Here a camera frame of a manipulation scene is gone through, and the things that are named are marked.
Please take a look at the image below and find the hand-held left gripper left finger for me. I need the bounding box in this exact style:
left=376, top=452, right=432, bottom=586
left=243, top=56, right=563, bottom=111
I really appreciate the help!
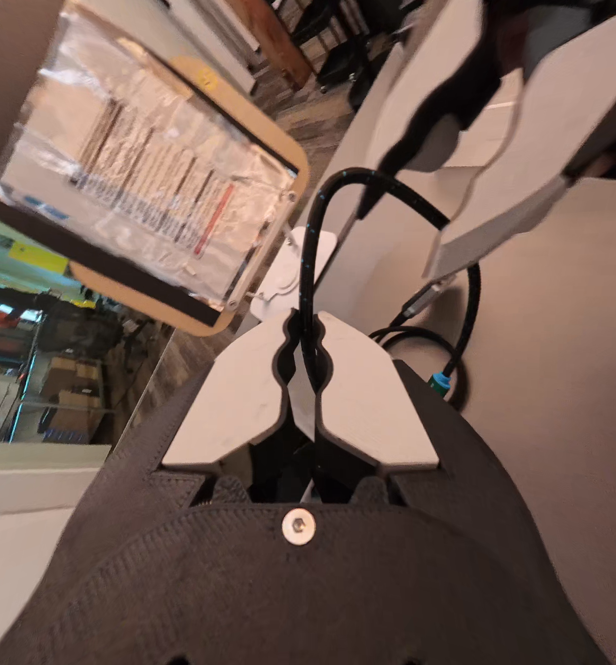
left=160, top=308, right=302, bottom=504

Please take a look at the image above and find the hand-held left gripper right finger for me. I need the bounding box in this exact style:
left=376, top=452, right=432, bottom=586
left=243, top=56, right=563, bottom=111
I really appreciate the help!
left=312, top=311, right=440, bottom=504

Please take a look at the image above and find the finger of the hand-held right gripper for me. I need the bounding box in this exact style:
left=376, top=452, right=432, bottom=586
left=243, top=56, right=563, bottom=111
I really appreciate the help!
left=359, top=0, right=497, bottom=218
left=422, top=9, right=616, bottom=281

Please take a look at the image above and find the black braided hdmi cable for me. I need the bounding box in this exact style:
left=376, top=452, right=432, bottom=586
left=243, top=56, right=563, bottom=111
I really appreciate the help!
left=297, top=167, right=482, bottom=401

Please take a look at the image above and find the white tablet stand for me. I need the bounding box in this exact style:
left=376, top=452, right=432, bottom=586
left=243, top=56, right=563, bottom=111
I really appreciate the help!
left=248, top=226, right=338, bottom=323

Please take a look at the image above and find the white cabinet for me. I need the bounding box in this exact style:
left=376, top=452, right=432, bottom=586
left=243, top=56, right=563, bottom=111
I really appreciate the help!
left=0, top=442, right=112, bottom=640

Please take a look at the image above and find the wooden instruction sign board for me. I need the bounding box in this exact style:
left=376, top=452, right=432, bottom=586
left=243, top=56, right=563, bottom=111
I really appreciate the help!
left=0, top=0, right=311, bottom=338

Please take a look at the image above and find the plain black cable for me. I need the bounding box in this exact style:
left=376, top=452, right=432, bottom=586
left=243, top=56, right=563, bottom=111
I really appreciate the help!
left=367, top=283, right=470, bottom=408

